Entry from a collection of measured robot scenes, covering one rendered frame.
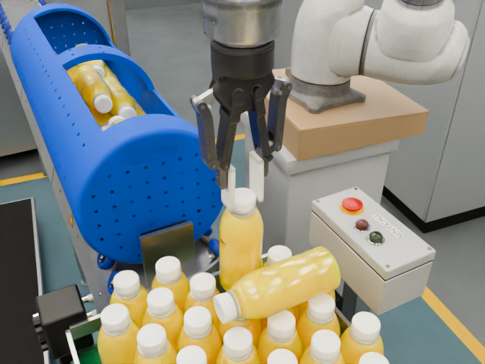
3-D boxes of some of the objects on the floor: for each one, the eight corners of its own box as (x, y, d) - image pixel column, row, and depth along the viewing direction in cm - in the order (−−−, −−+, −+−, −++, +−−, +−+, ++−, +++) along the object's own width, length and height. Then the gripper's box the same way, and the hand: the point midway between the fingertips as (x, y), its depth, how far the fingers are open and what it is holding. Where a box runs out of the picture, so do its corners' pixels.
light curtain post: (146, 199, 275) (95, -187, 179) (150, 205, 271) (99, -187, 175) (136, 202, 273) (78, -187, 177) (138, 208, 269) (81, -188, 173)
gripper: (286, 18, 64) (278, 173, 78) (163, 38, 58) (177, 204, 71) (320, 35, 59) (305, 198, 72) (188, 59, 53) (199, 234, 66)
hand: (242, 181), depth 70 cm, fingers closed on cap, 4 cm apart
